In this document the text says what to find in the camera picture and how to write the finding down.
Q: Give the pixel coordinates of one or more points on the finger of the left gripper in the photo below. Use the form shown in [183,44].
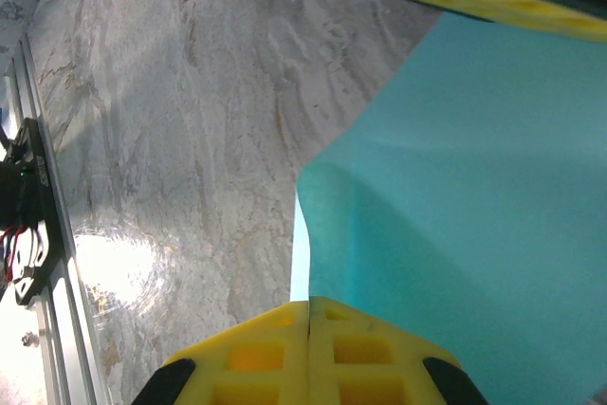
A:
[498,4]

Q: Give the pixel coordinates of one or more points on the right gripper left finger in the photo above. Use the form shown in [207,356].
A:
[256,357]

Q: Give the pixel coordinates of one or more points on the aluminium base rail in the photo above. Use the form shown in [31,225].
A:
[61,329]

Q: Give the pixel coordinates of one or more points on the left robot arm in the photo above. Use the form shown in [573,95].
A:
[12,196]

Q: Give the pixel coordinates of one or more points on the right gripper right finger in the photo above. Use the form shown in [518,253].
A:
[370,357]

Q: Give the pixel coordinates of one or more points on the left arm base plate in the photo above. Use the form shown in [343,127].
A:
[40,215]

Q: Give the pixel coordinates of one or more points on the light blue cloth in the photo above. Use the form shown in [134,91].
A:
[450,177]

